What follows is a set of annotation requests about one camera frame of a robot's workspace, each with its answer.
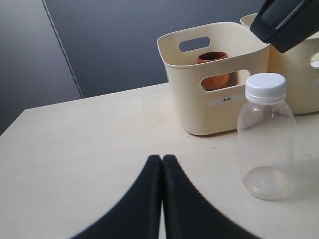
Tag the middle cream plastic bin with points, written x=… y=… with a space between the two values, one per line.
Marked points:
x=300 y=67

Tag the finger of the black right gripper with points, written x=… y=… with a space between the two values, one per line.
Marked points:
x=286 y=23

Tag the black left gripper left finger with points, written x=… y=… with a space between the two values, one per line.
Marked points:
x=137 y=214

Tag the left cream plastic bin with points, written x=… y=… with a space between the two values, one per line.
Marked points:
x=207 y=67

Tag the cream plastic bin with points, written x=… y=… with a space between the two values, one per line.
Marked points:
x=300 y=67
x=207 y=67

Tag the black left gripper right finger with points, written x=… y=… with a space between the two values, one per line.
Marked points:
x=187 y=214

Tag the clear bottle white cap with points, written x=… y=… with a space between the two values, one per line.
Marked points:
x=265 y=130

